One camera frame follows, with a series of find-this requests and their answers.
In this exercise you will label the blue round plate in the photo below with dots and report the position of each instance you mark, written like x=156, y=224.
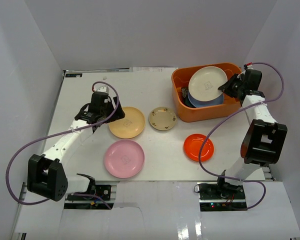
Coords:
x=200, y=104

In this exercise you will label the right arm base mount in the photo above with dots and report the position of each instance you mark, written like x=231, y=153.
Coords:
x=213, y=200

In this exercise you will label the teal square plate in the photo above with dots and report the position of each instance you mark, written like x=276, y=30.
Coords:
x=188, y=103

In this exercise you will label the black label sticker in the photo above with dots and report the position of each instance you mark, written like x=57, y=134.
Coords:
x=73, y=75

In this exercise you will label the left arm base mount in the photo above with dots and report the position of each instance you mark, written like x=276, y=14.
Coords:
x=103, y=191

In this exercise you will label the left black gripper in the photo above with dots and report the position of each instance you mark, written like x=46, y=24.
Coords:
x=112, y=111

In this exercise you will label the orange plastic bin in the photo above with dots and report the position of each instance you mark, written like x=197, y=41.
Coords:
x=180, y=79

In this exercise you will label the small beige patterned plate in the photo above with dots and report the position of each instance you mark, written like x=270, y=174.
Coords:
x=162, y=118

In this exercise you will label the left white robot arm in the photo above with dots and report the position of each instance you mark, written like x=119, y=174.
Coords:
x=46, y=175

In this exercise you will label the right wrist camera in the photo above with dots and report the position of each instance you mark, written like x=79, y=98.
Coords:
x=248, y=66

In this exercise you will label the white paper sheet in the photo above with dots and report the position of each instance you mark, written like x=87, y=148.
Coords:
x=152, y=69

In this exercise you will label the small orange round plate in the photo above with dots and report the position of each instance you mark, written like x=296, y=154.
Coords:
x=192, y=145

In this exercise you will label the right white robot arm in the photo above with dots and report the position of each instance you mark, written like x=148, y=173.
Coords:
x=265, y=137

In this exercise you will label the yellow round plate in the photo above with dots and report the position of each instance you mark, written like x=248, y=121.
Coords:
x=130, y=126

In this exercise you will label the pink round plate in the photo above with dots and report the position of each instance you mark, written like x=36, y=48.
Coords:
x=124, y=159

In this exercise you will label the black floral square plate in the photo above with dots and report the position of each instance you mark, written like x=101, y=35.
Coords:
x=184, y=92

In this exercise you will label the cream round plate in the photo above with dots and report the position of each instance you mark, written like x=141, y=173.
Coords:
x=203, y=85

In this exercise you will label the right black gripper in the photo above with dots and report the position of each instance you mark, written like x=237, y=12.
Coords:
x=226, y=88

